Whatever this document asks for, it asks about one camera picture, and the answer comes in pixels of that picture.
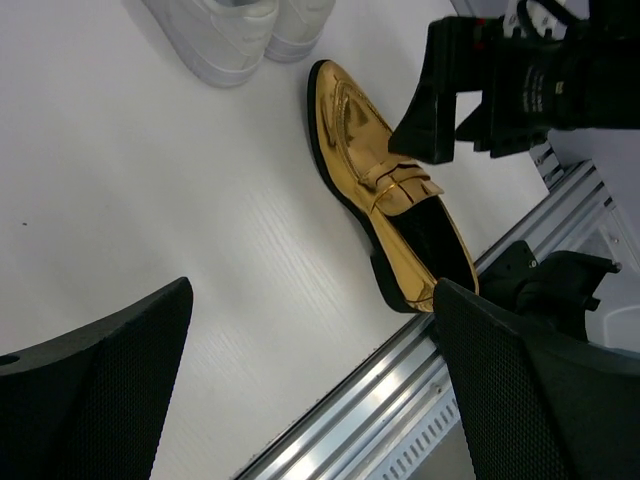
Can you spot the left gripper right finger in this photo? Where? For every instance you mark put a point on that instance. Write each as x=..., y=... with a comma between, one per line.
x=535, y=403

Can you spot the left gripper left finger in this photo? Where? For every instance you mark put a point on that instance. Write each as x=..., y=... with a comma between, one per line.
x=92, y=403

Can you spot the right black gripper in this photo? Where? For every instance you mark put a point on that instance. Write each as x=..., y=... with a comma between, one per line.
x=531, y=83

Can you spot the white sneaker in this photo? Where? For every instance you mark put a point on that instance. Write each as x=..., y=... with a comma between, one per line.
x=297, y=29
x=220, y=42

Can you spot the gold loafer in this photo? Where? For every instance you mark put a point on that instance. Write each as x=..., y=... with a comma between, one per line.
x=414, y=239

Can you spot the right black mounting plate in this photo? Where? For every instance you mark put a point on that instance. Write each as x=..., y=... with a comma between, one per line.
x=501, y=282

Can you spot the slotted grey cable duct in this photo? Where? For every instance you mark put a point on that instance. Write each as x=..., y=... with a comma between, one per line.
x=420, y=441

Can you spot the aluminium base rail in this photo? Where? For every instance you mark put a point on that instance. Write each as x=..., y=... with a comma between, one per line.
x=347, y=434

